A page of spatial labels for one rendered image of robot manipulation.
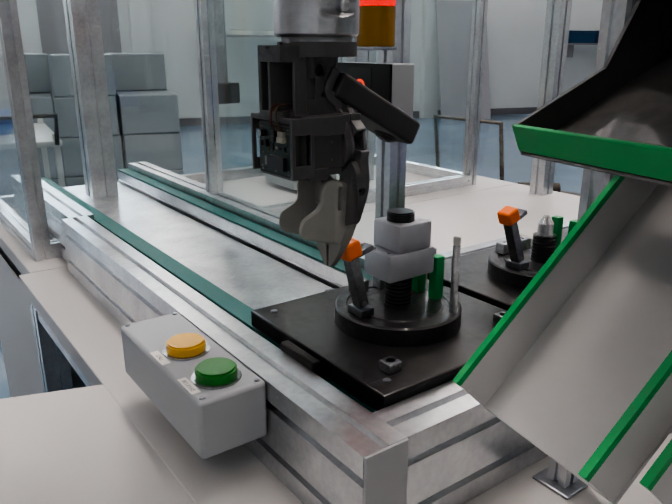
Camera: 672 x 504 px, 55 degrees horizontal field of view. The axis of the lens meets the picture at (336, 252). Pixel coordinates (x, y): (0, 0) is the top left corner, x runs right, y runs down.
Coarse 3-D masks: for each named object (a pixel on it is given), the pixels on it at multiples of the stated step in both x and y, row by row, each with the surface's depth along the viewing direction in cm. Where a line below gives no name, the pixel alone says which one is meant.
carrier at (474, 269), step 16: (544, 224) 84; (560, 224) 88; (528, 240) 90; (544, 240) 84; (560, 240) 89; (464, 256) 94; (480, 256) 94; (496, 256) 88; (528, 256) 88; (544, 256) 84; (448, 272) 87; (464, 272) 87; (480, 272) 87; (496, 272) 84; (512, 272) 82; (528, 272) 81; (464, 288) 82; (480, 288) 82; (496, 288) 82; (512, 288) 82; (496, 304) 78
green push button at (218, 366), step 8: (208, 360) 63; (216, 360) 63; (224, 360) 63; (232, 360) 63; (200, 368) 61; (208, 368) 61; (216, 368) 61; (224, 368) 61; (232, 368) 61; (200, 376) 60; (208, 376) 60; (216, 376) 60; (224, 376) 60; (232, 376) 61; (208, 384) 60; (216, 384) 60
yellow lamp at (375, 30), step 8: (360, 8) 82; (368, 8) 81; (376, 8) 81; (384, 8) 81; (392, 8) 82; (360, 16) 82; (368, 16) 82; (376, 16) 81; (384, 16) 82; (392, 16) 82; (360, 24) 83; (368, 24) 82; (376, 24) 82; (384, 24) 82; (392, 24) 83; (360, 32) 83; (368, 32) 82; (376, 32) 82; (384, 32) 82; (392, 32) 83; (360, 40) 83; (368, 40) 83; (376, 40) 82; (384, 40) 82; (392, 40) 83
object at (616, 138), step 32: (640, 0) 47; (640, 32) 48; (608, 64) 48; (640, 64) 49; (576, 96) 47; (608, 96) 48; (640, 96) 46; (544, 128) 43; (576, 128) 46; (608, 128) 44; (640, 128) 42; (576, 160) 42; (608, 160) 39; (640, 160) 37
